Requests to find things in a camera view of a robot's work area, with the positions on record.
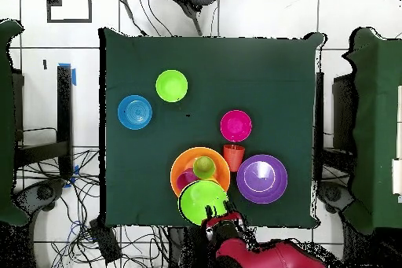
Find green cloth covered side table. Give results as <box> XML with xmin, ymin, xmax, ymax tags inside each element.
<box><xmin>0</xmin><ymin>18</ymin><xmax>30</xmax><ymax>227</ymax></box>
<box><xmin>342</xmin><ymin>26</ymin><xmax>402</xmax><ymax>235</ymax></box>

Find black metal stand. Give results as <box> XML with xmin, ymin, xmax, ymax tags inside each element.
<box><xmin>12</xmin><ymin>65</ymin><xmax>74</xmax><ymax>181</ymax></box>

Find small green bowl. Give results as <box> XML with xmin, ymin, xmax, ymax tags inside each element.
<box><xmin>155</xmin><ymin>69</ymin><xmax>188</xmax><ymax>103</ymax></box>

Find large orange bowl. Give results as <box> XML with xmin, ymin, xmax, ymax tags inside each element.
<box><xmin>170</xmin><ymin>146</ymin><xmax>232</xmax><ymax>198</ymax></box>

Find pink bowl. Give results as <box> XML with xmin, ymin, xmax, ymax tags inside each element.
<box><xmin>219</xmin><ymin>109</ymin><xmax>253</xmax><ymax>143</ymax></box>

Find large green bowl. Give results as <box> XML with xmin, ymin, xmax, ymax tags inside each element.
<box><xmin>177</xmin><ymin>179</ymin><xmax>229</xmax><ymax>227</ymax></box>

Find dark green table cloth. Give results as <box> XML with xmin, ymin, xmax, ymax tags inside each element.
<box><xmin>98</xmin><ymin>27</ymin><xmax>327</xmax><ymax>229</ymax></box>

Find purple bowl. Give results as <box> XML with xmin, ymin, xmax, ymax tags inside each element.
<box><xmin>236</xmin><ymin>153</ymin><xmax>289</xmax><ymax>205</ymax></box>

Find blue bowl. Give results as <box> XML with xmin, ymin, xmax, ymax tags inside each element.
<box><xmin>117</xmin><ymin>94</ymin><xmax>153</xmax><ymax>131</ymax></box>

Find white box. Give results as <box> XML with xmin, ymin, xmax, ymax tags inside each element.
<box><xmin>391</xmin><ymin>158</ymin><xmax>402</xmax><ymax>196</ymax></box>

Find black power strip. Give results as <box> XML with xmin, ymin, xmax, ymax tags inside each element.
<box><xmin>88</xmin><ymin>218</ymin><xmax>122</xmax><ymax>265</ymax></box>

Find blue tape strip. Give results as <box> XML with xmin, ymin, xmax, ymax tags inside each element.
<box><xmin>58</xmin><ymin>62</ymin><xmax>77</xmax><ymax>87</ymax></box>

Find bundle of floor cables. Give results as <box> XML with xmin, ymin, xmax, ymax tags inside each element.
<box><xmin>15</xmin><ymin>146</ymin><xmax>170</xmax><ymax>268</ymax></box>

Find purple cup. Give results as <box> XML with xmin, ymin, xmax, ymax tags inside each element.
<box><xmin>175</xmin><ymin>167</ymin><xmax>199</xmax><ymax>190</ymax></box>

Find green cup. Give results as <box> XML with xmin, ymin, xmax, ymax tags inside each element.
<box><xmin>192</xmin><ymin>156</ymin><xmax>217</xmax><ymax>180</ymax></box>

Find red-orange cup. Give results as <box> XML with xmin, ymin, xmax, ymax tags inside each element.
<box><xmin>223</xmin><ymin>144</ymin><xmax>247</xmax><ymax>174</ymax></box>

